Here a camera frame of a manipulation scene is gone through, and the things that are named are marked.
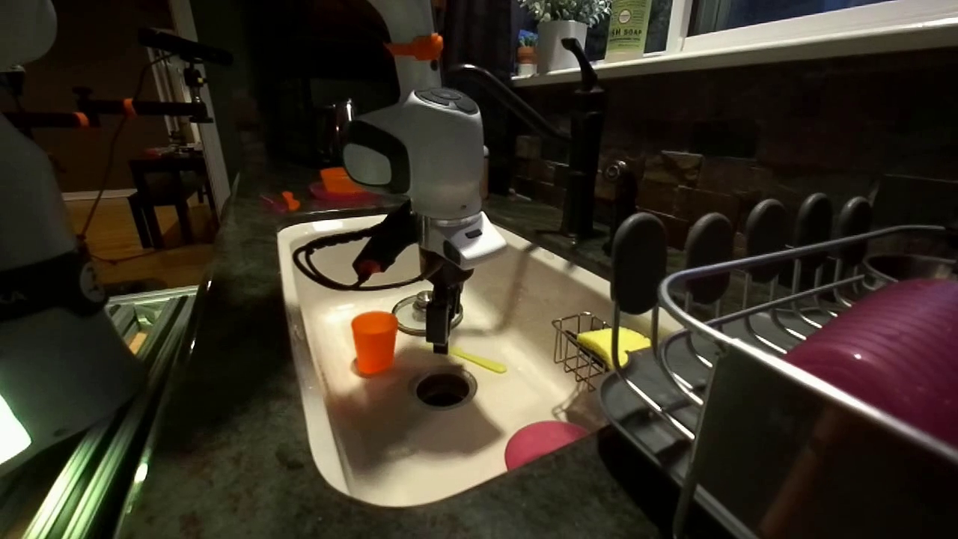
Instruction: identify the pink plate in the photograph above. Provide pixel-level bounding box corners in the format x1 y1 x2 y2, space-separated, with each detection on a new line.
501 419 593 477

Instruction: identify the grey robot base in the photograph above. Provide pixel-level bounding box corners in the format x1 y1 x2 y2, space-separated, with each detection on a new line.
0 0 154 473

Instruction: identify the orange plastic cup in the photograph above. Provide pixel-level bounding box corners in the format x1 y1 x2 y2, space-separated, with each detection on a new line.
349 310 401 382

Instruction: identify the wire dish rack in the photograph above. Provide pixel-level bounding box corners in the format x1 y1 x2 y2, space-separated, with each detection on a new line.
596 193 958 539

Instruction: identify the round metal sink stopper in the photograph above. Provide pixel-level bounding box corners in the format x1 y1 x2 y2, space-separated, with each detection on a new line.
391 290 467 340

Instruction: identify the aluminium frame rail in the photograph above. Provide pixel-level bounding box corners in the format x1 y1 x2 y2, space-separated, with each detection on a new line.
0 283 206 539

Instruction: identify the potted plant white pot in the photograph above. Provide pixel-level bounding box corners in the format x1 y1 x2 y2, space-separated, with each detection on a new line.
518 0 612 79

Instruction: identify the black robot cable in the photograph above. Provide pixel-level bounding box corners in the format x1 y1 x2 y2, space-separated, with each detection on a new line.
290 200 425 295

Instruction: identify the black kitchen faucet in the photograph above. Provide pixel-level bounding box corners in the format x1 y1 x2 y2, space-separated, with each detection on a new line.
444 37 612 245

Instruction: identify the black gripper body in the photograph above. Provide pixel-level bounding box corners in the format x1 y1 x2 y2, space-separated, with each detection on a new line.
417 236 474 310

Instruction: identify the metal sink drain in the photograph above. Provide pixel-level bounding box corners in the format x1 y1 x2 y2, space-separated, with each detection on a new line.
410 370 480 413

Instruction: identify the black camera stand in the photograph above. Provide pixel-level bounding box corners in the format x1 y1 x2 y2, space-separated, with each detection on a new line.
0 27 238 253

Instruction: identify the dark wooden stool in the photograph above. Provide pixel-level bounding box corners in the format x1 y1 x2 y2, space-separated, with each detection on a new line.
127 147 223 253

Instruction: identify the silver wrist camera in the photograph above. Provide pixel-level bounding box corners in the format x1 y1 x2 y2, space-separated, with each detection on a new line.
438 220 512 266

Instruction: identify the yellow sponge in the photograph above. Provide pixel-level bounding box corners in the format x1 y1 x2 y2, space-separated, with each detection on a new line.
575 323 655 373

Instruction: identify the yellow plastic knife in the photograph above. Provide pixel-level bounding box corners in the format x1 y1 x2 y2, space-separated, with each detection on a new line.
447 344 512 377

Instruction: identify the magenta plates stack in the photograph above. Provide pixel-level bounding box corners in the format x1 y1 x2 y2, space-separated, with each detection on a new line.
784 277 958 455

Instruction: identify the cream sink basin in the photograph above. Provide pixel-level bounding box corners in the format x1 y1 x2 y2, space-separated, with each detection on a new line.
277 214 648 513

